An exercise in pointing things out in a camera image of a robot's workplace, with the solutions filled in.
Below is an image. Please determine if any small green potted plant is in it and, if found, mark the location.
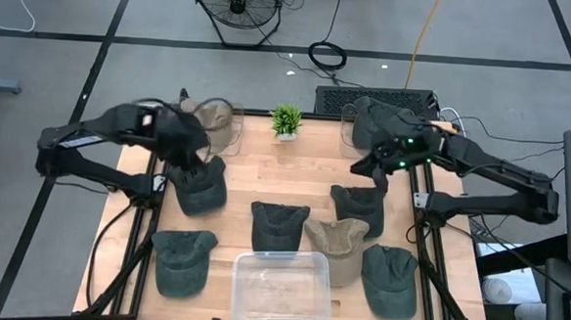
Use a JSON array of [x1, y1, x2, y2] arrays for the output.
[[269, 103, 305, 143]]

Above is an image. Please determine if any coiled black cable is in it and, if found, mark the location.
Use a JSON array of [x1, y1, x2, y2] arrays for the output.
[[306, 0, 352, 73]]

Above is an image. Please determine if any black floor fan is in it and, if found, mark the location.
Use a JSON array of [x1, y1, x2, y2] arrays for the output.
[[192, 0, 285, 51]]

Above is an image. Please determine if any beige baseball cap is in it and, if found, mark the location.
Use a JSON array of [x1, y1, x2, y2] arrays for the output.
[[300, 215, 372, 290], [176, 97, 237, 154]]

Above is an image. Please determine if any white paper roll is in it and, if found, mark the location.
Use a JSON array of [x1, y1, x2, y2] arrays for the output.
[[481, 275, 523, 305]]

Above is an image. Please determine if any white cylinder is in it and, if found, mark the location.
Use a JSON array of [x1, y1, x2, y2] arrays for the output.
[[513, 301, 549, 320]]

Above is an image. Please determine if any yellow cable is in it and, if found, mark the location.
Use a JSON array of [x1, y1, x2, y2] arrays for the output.
[[404, 0, 445, 92]]

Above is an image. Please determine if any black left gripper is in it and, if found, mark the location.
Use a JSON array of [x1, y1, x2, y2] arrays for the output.
[[140, 104, 216, 174]]

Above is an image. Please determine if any black aluminium table frame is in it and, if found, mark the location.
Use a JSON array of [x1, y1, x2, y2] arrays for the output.
[[80, 83, 504, 320]]

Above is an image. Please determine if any black computer case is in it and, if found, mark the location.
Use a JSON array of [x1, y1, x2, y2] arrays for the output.
[[312, 83, 442, 123]]

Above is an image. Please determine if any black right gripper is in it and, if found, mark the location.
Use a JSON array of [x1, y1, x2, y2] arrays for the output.
[[348, 117, 446, 197]]

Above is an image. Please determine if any black baseball cap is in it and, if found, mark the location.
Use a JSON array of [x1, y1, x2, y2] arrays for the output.
[[328, 183, 387, 241], [166, 152, 231, 219], [248, 201, 312, 255]]

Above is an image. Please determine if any green baseball cap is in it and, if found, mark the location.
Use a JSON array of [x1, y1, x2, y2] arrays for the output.
[[358, 243, 421, 320], [350, 95, 419, 154], [148, 228, 220, 301]]

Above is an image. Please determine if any white plug cable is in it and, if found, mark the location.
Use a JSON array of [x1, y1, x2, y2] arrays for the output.
[[436, 106, 470, 149]]

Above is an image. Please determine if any clear plastic bin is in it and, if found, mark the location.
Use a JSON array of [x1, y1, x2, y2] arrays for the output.
[[167, 97, 246, 159], [229, 247, 336, 320], [337, 102, 424, 163]]

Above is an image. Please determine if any black beam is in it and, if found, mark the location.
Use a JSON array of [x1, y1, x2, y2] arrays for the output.
[[473, 229, 569, 283]]

